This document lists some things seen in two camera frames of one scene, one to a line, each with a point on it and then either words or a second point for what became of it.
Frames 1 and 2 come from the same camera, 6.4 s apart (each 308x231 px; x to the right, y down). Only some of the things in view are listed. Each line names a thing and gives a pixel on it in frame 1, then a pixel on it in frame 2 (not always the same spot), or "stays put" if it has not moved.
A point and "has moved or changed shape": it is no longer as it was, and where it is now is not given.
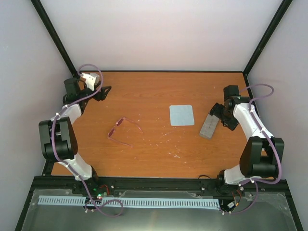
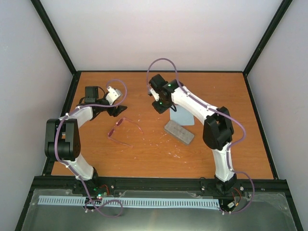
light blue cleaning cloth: x=181 y=115 stays put
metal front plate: x=275 y=216 stays put
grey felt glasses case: x=209 y=126 has moved or changed shape
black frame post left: x=51 y=29 stays put
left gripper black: x=102 y=96 to x=117 y=110
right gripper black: x=231 y=124 to x=160 y=109
